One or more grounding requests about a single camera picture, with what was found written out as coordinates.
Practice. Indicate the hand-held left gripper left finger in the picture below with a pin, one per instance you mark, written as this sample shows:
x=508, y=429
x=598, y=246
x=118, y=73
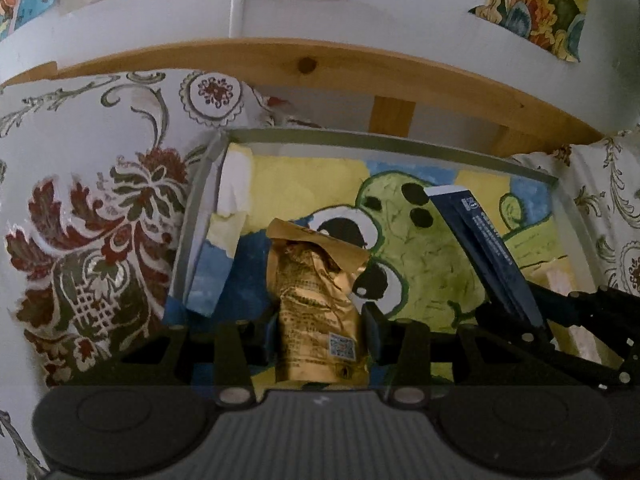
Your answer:
x=272, y=345

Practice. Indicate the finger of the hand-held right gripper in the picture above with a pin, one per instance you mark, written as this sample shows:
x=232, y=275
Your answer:
x=590, y=310
x=530, y=340

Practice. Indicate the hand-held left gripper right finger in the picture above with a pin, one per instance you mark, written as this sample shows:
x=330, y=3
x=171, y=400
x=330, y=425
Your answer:
x=370, y=340

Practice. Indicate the gold snack packet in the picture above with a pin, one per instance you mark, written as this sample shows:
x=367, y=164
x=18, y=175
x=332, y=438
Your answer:
x=310, y=300

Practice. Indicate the dark blue box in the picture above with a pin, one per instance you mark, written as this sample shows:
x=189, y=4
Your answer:
x=480, y=240

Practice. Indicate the grey tray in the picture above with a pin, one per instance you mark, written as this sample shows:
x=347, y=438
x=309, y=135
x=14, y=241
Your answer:
x=350, y=137

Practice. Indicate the frog painting sheet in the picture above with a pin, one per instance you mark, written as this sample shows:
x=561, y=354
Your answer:
x=425, y=270

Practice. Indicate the white floral blanket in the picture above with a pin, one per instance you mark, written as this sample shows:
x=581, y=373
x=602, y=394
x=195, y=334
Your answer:
x=75, y=160

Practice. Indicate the wooden bed rail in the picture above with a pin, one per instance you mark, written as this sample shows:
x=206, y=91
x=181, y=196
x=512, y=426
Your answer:
x=350, y=70

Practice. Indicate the flower landscape wall painting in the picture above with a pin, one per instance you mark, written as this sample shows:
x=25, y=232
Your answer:
x=540, y=0

